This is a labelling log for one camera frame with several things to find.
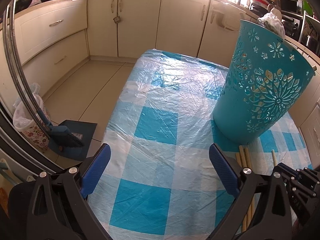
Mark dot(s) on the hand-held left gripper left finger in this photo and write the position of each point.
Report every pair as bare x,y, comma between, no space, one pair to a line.
96,172

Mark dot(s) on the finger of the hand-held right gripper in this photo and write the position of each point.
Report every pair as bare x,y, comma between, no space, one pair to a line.
287,171

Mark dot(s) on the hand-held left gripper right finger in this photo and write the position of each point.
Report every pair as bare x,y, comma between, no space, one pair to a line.
223,172

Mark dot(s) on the bundle of wooden chopsticks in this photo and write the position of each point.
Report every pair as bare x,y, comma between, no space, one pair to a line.
244,157

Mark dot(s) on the teal perforated plastic basket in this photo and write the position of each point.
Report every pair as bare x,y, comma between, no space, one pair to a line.
250,97

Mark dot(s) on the blue dustpan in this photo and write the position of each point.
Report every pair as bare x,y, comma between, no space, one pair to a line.
85,132

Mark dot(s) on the floral trash bin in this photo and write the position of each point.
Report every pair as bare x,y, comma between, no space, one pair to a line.
30,132

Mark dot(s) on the blue checked plastic tablecloth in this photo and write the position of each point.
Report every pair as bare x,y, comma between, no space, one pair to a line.
162,105

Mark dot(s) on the cream base cabinets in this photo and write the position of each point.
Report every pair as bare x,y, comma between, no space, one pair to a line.
100,30

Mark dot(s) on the plastic bag of greens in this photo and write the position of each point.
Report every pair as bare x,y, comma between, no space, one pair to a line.
271,22

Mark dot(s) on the white door-mounted holder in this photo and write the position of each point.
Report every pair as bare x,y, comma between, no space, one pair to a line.
225,20

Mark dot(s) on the small metal cup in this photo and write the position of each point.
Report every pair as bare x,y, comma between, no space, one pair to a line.
117,20

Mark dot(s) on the black toaster oven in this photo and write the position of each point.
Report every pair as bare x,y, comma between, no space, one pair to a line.
292,15

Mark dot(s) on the black lidded pan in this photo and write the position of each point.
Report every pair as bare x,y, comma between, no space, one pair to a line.
23,2

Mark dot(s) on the grey sliding door frame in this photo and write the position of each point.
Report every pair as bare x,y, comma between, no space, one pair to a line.
22,85

